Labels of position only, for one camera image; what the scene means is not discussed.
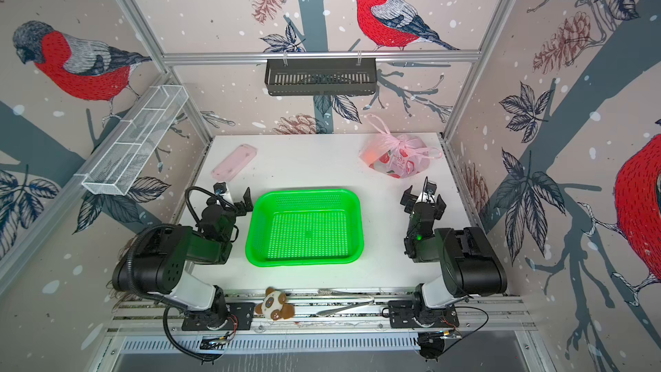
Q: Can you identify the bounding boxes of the black hanging wall basket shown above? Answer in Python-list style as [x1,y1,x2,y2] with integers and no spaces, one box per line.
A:
[264,59,377,96]

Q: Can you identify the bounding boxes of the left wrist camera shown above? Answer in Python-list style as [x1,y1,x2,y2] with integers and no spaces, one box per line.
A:
[213,182,229,197]

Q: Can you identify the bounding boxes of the metal tongs on rail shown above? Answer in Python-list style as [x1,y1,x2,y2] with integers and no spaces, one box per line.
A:
[315,298,375,317]

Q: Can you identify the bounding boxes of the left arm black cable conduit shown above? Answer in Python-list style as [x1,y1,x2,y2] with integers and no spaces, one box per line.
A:
[162,306,228,363]

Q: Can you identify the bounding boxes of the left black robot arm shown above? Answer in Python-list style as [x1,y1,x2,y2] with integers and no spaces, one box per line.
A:
[112,182,255,332]

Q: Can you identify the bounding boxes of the white wire mesh shelf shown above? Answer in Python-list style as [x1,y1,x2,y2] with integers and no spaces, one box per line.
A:
[82,84,189,196]

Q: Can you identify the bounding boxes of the aluminium horizontal frame bar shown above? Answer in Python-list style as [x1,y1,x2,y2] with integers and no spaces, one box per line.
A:
[161,50,482,66]

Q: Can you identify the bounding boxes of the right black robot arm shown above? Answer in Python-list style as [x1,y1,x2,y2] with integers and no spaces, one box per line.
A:
[389,181,508,328]

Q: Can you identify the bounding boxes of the green plastic basket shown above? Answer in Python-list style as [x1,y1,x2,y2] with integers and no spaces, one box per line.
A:
[245,189,364,268]

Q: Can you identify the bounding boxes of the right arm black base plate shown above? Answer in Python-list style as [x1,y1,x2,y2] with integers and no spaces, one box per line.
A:
[383,300,460,329]

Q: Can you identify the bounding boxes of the panda plush toy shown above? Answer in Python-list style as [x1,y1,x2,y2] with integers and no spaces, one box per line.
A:
[255,287,295,321]

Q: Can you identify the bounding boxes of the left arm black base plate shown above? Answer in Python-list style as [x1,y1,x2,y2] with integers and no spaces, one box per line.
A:
[181,302,256,332]

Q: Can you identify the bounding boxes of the pink plastic bag with fruit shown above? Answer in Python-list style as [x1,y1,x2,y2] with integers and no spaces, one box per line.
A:
[359,114,442,179]

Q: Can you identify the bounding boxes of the pink rectangular lid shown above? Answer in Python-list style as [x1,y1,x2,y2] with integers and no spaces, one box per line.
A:
[211,144,258,183]

